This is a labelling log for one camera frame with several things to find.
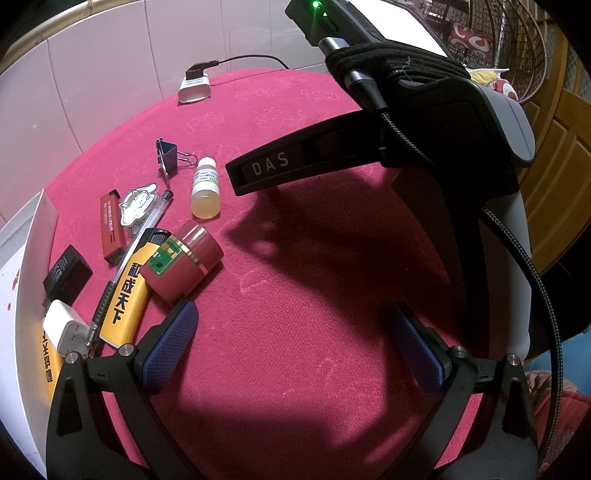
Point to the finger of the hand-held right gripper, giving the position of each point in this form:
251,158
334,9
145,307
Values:
295,157

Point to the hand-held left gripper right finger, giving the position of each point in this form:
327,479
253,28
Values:
415,350

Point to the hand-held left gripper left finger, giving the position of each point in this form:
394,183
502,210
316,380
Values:
171,346

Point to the dark red round canister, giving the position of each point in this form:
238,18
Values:
184,263

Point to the small yellow liquid bottle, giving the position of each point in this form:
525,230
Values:
206,194

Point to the white power adapter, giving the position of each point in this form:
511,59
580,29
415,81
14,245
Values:
60,323

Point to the black power adapter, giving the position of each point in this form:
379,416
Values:
67,274

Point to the blue binder clip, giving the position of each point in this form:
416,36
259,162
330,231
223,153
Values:
168,154

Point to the white cardboard box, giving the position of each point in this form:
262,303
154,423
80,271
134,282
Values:
18,323

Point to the yellow lighter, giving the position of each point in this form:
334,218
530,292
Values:
124,300

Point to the stuffed toy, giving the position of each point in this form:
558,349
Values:
503,87

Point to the clear ballpoint pen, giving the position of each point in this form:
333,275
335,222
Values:
104,304

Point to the red patterned cushion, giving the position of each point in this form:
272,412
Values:
468,37

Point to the wooden door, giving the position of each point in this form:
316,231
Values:
563,184

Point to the red tablecloth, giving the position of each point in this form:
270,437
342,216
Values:
300,300

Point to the white board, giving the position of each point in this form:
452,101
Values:
401,23

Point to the red flat lighter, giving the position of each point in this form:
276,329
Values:
112,226

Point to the white cartoon charm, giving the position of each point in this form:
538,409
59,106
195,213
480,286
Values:
136,205

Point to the reddish patterned fabric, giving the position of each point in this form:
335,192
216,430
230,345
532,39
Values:
568,406

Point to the white wall charger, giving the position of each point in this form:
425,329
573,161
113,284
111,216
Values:
194,90

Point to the golden curved rail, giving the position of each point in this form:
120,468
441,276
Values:
69,18

